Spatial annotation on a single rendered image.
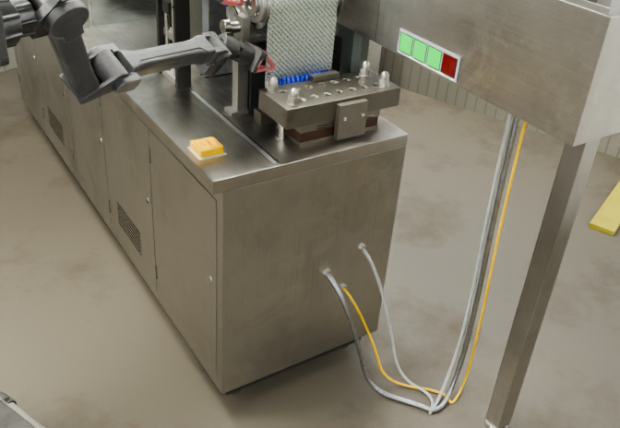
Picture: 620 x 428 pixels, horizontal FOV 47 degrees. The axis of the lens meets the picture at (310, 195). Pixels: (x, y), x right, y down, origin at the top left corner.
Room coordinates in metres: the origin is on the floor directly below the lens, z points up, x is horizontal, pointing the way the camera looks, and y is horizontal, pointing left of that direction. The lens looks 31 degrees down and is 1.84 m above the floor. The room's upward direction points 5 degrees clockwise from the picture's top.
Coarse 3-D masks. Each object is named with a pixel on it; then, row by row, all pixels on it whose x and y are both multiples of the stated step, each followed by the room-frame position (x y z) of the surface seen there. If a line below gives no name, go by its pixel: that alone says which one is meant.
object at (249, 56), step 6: (240, 42) 1.89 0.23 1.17; (246, 42) 1.95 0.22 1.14; (240, 48) 1.88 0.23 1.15; (246, 48) 1.89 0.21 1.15; (252, 48) 1.91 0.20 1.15; (240, 54) 1.87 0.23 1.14; (246, 54) 1.88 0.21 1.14; (252, 54) 1.89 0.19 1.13; (258, 54) 1.89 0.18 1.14; (264, 54) 1.89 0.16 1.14; (234, 60) 1.88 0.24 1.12; (240, 60) 1.88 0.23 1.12; (246, 60) 1.88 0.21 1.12; (252, 60) 1.89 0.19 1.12; (258, 60) 1.88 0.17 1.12; (246, 66) 1.90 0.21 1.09; (252, 66) 1.88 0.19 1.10; (252, 72) 1.87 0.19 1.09
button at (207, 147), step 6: (204, 138) 1.76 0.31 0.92; (210, 138) 1.76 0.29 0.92; (192, 144) 1.73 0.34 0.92; (198, 144) 1.72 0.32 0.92; (204, 144) 1.73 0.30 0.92; (210, 144) 1.73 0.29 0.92; (216, 144) 1.73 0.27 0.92; (198, 150) 1.69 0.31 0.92; (204, 150) 1.69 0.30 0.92; (210, 150) 1.70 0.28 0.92; (216, 150) 1.71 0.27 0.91; (222, 150) 1.72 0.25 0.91; (198, 156) 1.70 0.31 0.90; (204, 156) 1.69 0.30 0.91
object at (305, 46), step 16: (336, 16) 2.08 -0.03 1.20; (272, 32) 1.96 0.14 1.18; (288, 32) 1.99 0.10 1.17; (304, 32) 2.02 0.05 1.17; (320, 32) 2.05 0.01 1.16; (272, 48) 1.96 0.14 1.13; (288, 48) 1.99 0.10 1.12; (304, 48) 2.02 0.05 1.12; (320, 48) 2.06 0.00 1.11; (288, 64) 1.99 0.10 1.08; (304, 64) 2.03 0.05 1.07; (320, 64) 2.06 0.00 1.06
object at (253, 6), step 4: (248, 0) 1.99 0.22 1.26; (252, 0) 1.98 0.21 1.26; (256, 0) 1.96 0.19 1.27; (244, 4) 2.01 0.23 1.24; (248, 4) 1.99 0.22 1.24; (252, 4) 1.98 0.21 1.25; (256, 4) 1.96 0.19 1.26; (248, 8) 1.99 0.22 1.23; (252, 8) 1.98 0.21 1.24; (256, 8) 1.96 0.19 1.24; (248, 12) 1.99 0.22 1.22; (252, 12) 1.98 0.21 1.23; (256, 12) 1.96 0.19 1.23; (252, 16) 1.98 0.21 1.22
